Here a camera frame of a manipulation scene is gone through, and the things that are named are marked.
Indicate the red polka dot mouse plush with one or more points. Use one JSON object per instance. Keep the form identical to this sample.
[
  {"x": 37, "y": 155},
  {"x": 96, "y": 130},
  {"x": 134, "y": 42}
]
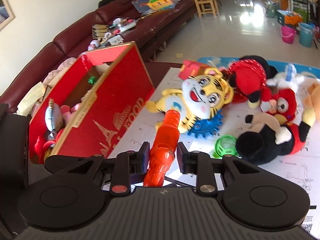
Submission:
[{"x": 247, "y": 77}]

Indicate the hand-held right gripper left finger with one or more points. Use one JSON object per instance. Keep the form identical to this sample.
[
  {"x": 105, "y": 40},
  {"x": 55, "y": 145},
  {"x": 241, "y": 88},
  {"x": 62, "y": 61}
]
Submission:
[{"x": 145, "y": 158}]

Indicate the tan plush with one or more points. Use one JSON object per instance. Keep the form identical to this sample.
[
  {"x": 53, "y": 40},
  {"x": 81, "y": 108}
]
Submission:
[{"x": 313, "y": 95}]

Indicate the colourful toy house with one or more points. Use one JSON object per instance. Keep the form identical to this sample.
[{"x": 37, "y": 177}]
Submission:
[{"x": 161, "y": 2}]

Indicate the blue play mat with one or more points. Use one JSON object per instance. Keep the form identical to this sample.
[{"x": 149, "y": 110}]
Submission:
[{"x": 310, "y": 69}]

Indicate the cream bag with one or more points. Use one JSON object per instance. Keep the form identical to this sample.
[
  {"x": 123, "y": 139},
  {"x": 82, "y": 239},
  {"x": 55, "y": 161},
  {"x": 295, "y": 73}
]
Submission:
[{"x": 31, "y": 97}]

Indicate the green foil toy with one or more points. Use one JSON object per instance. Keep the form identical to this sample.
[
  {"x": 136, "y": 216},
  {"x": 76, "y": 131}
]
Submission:
[{"x": 92, "y": 80}]

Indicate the orange plastic toy gun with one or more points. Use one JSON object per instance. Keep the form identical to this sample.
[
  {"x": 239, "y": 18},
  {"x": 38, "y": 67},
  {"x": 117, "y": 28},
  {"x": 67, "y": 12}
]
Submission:
[{"x": 165, "y": 140}]

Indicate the pink plastic bucket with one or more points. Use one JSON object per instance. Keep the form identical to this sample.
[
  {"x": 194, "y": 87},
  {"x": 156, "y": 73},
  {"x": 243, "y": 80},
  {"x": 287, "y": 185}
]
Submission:
[{"x": 288, "y": 36}]

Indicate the blue plastic gear toy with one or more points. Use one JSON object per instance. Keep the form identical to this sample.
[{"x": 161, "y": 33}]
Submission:
[{"x": 200, "y": 130}]

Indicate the pink plush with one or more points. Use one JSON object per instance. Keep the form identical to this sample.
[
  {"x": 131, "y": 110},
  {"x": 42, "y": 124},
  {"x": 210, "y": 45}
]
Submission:
[{"x": 66, "y": 111}]

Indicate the yellow tiger plush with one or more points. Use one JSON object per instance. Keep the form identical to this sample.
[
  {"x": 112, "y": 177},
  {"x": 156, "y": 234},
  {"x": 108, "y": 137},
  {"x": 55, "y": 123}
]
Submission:
[{"x": 200, "y": 92}]

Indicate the red bird plush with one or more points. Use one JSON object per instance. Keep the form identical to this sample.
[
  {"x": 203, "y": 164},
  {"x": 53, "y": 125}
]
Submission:
[{"x": 287, "y": 97}]

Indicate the pile of small toys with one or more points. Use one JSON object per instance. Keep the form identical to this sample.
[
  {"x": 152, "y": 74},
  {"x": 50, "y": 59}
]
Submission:
[{"x": 112, "y": 33}]

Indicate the clear plastic box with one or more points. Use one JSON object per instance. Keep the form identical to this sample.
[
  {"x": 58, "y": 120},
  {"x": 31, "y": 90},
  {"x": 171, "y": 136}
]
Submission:
[{"x": 140, "y": 6}]

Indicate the teal plastic bucket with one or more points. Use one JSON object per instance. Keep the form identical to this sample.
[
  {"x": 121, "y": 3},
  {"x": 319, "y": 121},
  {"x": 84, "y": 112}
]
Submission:
[{"x": 306, "y": 36}]

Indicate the red and yellow toy block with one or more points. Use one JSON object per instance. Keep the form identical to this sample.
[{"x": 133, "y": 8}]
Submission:
[{"x": 192, "y": 68}]

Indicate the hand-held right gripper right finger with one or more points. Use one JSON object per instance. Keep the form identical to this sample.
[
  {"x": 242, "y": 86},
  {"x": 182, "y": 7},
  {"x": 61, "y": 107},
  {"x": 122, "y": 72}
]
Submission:
[{"x": 180, "y": 155}]

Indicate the white instruction sheet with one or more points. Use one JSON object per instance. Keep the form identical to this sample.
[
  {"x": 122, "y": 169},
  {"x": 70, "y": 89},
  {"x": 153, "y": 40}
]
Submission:
[{"x": 275, "y": 178}]

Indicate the white fluffy plush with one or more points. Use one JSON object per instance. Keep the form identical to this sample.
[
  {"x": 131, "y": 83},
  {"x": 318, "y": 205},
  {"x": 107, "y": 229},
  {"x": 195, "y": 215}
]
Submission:
[{"x": 282, "y": 80}]

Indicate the black mouse plush red shorts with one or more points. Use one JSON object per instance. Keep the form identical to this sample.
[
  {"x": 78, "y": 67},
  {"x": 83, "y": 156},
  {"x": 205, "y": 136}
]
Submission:
[{"x": 260, "y": 145}]

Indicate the small wooden chair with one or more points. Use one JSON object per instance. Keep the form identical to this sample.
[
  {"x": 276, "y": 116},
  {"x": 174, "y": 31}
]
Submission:
[{"x": 206, "y": 5}]

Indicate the framed wall picture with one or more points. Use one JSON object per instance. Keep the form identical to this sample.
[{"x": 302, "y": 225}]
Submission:
[{"x": 6, "y": 12}]

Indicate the red cardboard box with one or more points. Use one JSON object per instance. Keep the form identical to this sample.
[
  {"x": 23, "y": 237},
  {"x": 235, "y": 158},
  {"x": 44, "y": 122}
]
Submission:
[{"x": 120, "y": 85}]

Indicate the dark red leather sofa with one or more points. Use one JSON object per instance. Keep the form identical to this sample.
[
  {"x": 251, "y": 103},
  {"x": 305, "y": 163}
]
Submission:
[{"x": 75, "y": 35}]

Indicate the red fuzzy headband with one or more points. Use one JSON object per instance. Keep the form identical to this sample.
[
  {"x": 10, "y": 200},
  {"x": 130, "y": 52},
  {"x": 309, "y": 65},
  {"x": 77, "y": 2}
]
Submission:
[{"x": 43, "y": 145}]

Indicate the pink cushion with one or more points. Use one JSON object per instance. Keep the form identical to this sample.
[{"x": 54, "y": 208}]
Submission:
[{"x": 60, "y": 70}]

